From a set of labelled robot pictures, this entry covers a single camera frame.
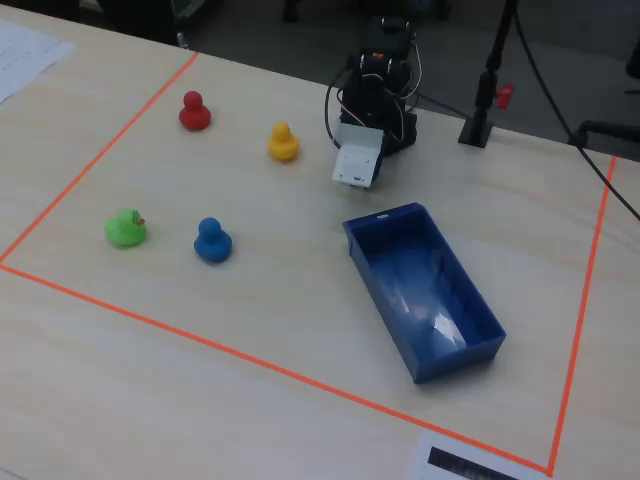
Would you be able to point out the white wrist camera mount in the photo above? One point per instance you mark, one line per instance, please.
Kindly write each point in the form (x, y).
(357, 160)

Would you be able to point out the white printed paper sheet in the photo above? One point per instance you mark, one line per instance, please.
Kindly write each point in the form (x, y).
(25, 60)

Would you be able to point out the black camera stand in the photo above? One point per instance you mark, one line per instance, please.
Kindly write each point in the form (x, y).
(482, 100)

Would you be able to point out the white paper with black bar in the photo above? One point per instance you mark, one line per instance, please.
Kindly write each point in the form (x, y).
(450, 462)

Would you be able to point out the green rubber duck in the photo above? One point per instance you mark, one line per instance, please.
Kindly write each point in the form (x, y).
(125, 232)

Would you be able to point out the red rubber duck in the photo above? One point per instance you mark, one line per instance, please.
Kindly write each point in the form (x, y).
(195, 116)

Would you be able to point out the blue rubber duck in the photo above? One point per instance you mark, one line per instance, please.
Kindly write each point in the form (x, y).
(212, 245)

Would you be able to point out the red stand knob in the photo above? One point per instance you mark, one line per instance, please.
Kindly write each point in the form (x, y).
(505, 96)

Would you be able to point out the yellow rubber duck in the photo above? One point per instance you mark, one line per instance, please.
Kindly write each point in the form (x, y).
(283, 145)

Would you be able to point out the black chair caster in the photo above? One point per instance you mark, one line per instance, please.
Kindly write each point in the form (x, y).
(183, 40)

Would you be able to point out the orange tape strip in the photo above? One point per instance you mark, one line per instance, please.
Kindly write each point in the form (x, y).
(280, 369)
(100, 157)
(582, 315)

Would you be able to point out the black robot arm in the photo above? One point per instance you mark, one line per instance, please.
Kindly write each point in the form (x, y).
(375, 95)

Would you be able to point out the blue plastic box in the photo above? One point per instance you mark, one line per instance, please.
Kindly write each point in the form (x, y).
(425, 280)

